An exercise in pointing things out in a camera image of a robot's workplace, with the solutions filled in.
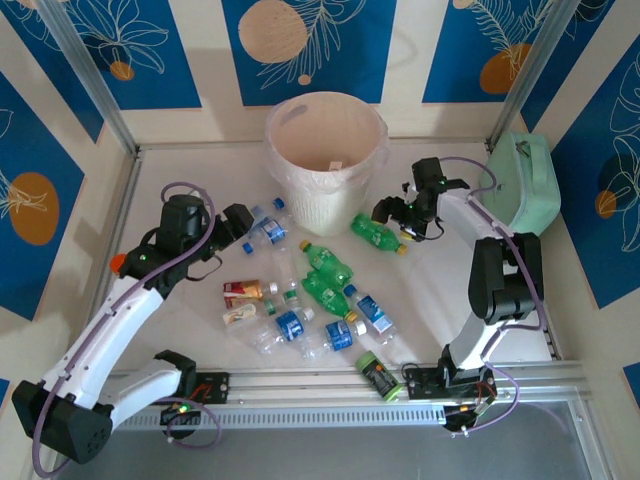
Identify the green bottle white label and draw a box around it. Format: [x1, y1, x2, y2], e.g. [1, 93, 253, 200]
[349, 213, 409, 256]

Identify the clear bottle blue cap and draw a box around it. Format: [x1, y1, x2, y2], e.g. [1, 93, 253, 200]
[248, 197, 287, 229]

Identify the clear bottle cartoon label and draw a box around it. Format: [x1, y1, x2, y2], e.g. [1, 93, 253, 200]
[222, 299, 279, 327]

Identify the clear bottle green label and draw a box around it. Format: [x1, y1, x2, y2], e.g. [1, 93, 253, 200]
[269, 243, 304, 305]

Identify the blue label bottle white cap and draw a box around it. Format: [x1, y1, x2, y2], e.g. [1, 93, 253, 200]
[252, 307, 316, 355]
[301, 319, 369, 361]

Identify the white plastic bin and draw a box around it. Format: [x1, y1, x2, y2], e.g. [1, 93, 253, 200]
[264, 91, 390, 239]

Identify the mint green zip case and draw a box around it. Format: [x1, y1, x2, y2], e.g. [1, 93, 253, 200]
[482, 130, 562, 236]

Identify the green canister black label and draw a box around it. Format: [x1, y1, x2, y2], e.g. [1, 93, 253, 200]
[354, 350, 404, 404]

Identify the grey metal panel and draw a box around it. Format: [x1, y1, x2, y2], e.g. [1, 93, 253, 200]
[29, 399, 614, 480]

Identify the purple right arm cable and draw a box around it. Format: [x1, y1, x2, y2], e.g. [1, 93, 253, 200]
[439, 156, 547, 437]

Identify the long aluminium base rail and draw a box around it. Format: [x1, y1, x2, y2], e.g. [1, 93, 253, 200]
[42, 358, 594, 412]

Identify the aluminium frame post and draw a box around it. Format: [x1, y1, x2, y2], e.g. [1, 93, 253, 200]
[37, 0, 139, 156]
[487, 0, 584, 146]

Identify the base connector wire bundle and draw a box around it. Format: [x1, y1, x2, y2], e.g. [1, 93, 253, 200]
[159, 399, 204, 426]
[442, 402, 494, 434]

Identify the grey slotted cable duct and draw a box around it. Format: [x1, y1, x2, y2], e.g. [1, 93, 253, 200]
[112, 407, 449, 432]

